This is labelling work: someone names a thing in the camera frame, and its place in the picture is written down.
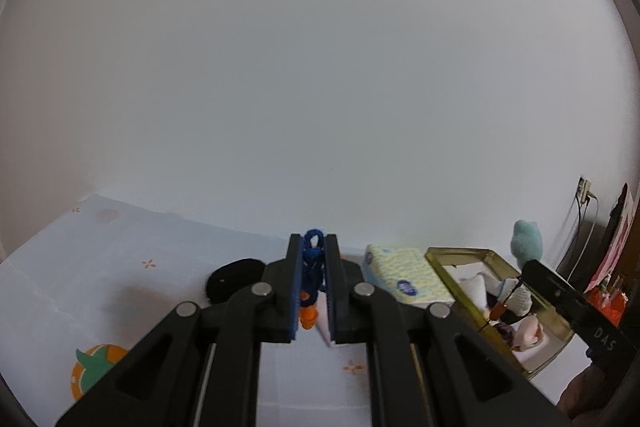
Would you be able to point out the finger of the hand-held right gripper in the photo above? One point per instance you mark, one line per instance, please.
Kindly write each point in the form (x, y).
(547, 282)

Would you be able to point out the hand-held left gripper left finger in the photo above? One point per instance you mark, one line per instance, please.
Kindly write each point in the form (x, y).
(295, 292)

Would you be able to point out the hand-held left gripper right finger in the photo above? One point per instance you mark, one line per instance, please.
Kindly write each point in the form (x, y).
(331, 292)

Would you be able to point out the blue and orange toy figure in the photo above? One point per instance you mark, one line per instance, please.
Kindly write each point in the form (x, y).
(312, 267)

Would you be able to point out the white grey plush toy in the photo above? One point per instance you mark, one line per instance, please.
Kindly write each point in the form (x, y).
(520, 299)

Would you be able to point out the teal plush toy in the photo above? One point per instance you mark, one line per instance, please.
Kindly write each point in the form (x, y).
(527, 239)

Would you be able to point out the pale pink plush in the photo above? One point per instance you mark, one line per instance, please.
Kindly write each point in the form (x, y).
(527, 332)

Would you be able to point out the dark purple plush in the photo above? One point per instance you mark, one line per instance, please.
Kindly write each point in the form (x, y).
(505, 334)

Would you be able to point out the white cloth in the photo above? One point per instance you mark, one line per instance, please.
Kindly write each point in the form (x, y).
(474, 292)

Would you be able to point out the gold tin box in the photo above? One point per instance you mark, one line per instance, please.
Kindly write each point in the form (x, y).
(450, 279)

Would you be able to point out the person's right hand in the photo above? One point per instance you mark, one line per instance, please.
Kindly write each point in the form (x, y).
(585, 389)

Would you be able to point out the orange red item cluster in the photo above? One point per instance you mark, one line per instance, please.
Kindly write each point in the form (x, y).
(607, 299)

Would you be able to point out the black round knit cloth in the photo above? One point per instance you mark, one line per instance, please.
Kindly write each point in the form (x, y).
(232, 279)

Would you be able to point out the yellow green tissue pack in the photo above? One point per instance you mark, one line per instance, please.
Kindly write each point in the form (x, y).
(400, 274)

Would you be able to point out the pink hanging item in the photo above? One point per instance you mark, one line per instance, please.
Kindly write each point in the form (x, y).
(615, 247)

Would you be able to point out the persimmon print bedsheet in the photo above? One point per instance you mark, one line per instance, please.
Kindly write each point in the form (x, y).
(125, 257)

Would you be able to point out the white wall outlet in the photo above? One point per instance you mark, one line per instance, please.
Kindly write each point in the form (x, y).
(583, 189)

